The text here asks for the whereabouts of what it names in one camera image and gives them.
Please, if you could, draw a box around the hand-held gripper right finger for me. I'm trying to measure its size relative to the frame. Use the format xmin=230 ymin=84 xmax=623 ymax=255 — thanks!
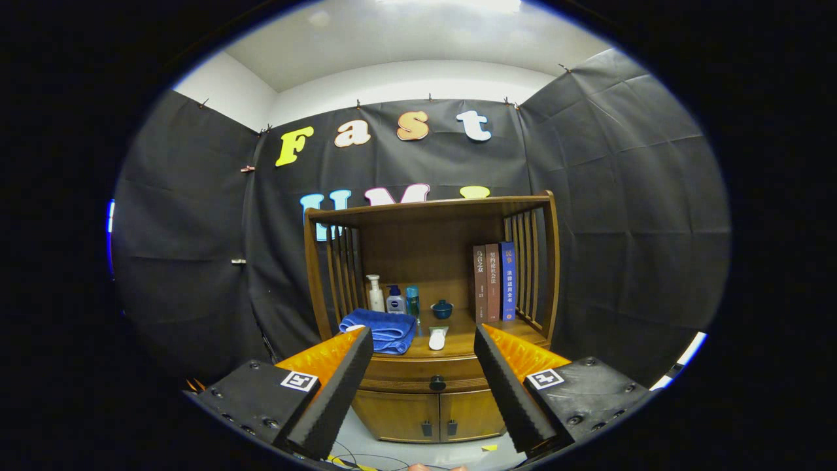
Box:
xmin=475 ymin=324 xmax=655 ymax=457

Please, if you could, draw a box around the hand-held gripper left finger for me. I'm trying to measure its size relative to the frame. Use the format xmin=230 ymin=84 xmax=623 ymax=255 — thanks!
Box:
xmin=186 ymin=328 xmax=374 ymax=461

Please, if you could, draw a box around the wooden drawer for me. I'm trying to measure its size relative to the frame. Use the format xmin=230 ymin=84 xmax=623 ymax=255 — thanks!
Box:
xmin=360 ymin=357 xmax=488 ymax=394

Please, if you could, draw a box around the wooden cabinet door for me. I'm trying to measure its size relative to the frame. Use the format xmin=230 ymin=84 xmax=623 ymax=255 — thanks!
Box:
xmin=439 ymin=389 xmax=507 ymax=442
xmin=352 ymin=391 xmax=441 ymax=444

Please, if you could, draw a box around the wooden countertop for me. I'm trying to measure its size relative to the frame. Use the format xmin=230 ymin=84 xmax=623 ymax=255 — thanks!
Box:
xmin=340 ymin=307 xmax=550 ymax=360

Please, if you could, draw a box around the wooden cabinet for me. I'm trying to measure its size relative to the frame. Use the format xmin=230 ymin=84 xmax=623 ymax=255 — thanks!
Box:
xmin=303 ymin=190 xmax=561 ymax=444

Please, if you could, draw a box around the folded blue towel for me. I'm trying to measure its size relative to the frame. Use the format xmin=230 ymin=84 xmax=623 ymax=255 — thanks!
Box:
xmin=339 ymin=308 xmax=418 ymax=355

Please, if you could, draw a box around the reddish brown book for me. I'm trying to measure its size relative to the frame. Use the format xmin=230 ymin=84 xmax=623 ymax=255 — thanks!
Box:
xmin=485 ymin=243 xmax=502 ymax=323

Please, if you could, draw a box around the blue book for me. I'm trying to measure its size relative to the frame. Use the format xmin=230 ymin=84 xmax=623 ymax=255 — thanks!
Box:
xmin=499 ymin=241 xmax=517 ymax=322

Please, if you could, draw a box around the dark brown book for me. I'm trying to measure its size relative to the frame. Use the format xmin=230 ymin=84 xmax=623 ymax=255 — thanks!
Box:
xmin=473 ymin=245 xmax=488 ymax=323

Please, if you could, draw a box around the black backdrop cloth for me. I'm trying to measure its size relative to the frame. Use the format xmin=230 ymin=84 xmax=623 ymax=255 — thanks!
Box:
xmin=111 ymin=47 xmax=731 ymax=387

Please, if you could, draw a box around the thin black floor cable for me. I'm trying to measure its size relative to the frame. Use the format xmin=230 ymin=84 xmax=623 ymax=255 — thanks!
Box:
xmin=330 ymin=442 xmax=413 ymax=471

